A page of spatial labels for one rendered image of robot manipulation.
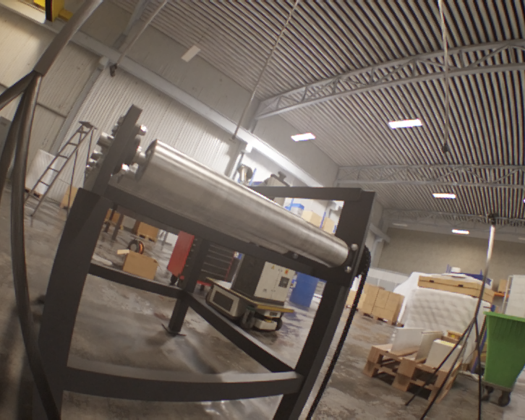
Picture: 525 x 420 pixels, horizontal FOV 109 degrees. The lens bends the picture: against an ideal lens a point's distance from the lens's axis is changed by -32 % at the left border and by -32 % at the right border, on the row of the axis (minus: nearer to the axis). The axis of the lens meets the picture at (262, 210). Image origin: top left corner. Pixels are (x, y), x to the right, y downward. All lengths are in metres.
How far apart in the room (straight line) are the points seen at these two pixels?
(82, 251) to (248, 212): 0.41
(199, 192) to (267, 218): 0.21
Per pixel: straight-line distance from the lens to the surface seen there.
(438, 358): 2.61
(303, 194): 1.42
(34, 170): 9.16
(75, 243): 0.60
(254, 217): 0.73
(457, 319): 4.15
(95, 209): 0.59
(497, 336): 3.06
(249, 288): 2.93
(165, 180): 0.62
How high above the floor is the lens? 0.74
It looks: 10 degrees up
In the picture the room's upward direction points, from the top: 19 degrees clockwise
